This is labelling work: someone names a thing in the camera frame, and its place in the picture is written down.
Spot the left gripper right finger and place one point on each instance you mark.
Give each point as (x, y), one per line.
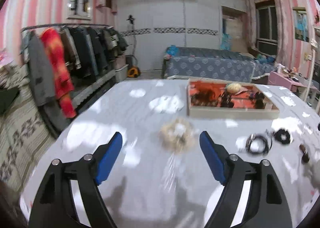
(252, 195)

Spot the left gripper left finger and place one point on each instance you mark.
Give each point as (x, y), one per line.
(55, 205)

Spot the black scrunchie with flower charm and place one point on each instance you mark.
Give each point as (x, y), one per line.
(282, 136)

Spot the colorful black hair clip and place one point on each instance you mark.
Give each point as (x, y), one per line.
(258, 99)

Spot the beige snap hair clip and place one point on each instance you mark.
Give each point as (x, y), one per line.
(247, 88)

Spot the yellow plush hair clip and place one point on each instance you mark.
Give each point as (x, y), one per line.
(233, 88)

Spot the orange fabric scrunchie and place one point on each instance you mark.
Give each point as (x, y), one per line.
(205, 95)

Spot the beige jewelry tray red lining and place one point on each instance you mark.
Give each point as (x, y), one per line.
(230, 106)

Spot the grey polar bear bedsheet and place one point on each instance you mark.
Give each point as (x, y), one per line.
(148, 185)

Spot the pink side table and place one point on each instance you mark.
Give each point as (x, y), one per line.
(279, 79)

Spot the grey quilted coat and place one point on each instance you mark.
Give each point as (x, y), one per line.
(40, 71)

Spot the garment steamer stand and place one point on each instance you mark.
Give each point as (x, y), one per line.
(134, 71)

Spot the dark hanging clothes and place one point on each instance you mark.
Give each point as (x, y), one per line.
(91, 51)

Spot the dark window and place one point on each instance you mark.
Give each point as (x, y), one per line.
(267, 28)

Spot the red orange coat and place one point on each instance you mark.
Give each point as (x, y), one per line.
(63, 84)

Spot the blue patterned sofa bed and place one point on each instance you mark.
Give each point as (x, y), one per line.
(213, 64)

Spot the metal clothes rack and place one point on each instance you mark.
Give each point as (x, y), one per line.
(59, 25)

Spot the pink floral curtain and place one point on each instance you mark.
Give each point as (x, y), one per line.
(284, 26)

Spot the white sliding wardrobe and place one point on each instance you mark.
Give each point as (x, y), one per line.
(162, 23)

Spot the wall portrait poster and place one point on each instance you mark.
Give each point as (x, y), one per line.
(301, 24)

